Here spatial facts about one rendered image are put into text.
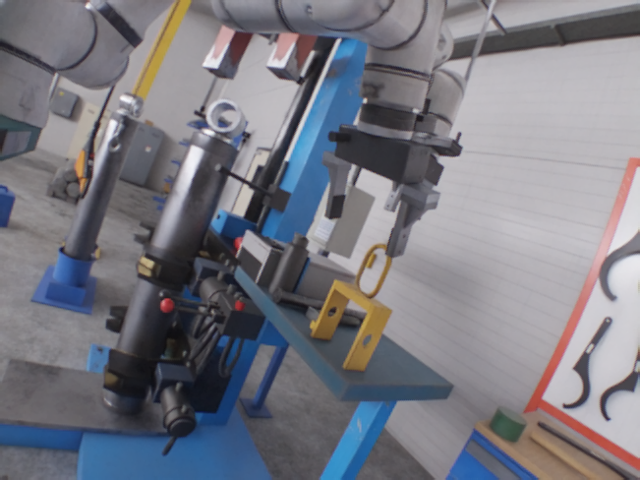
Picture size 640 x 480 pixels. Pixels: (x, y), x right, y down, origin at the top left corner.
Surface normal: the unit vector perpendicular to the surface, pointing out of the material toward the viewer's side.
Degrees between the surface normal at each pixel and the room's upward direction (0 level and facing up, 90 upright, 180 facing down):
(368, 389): 90
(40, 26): 90
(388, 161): 114
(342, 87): 90
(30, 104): 89
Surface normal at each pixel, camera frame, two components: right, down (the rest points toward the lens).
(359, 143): -0.80, 0.13
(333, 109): 0.48, 0.25
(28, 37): 0.75, 0.35
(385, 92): -0.42, 0.31
